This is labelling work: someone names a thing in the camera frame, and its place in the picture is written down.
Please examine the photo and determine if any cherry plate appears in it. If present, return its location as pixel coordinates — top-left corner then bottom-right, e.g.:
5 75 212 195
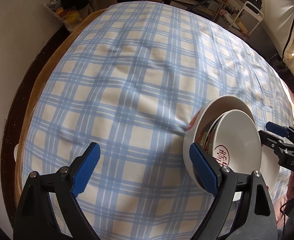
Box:
229 145 280 198

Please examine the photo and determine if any red patterned bowl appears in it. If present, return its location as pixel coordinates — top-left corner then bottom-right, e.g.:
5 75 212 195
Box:
195 114 224 155
205 109 261 174

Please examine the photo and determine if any plain white bowl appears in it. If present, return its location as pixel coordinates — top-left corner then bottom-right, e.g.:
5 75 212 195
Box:
182 94 256 193

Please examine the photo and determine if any person's right hand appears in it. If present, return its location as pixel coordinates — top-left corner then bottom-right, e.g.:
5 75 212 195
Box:
273 172 294 228

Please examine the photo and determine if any white folded mattress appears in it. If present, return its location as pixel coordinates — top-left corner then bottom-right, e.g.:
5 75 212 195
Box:
262 0 294 75

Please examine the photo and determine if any white rolling cart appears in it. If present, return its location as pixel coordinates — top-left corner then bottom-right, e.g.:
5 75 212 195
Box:
221 2 264 41

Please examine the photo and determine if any blue white plaid tablecloth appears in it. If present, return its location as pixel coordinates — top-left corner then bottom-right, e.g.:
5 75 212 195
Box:
16 2 294 239

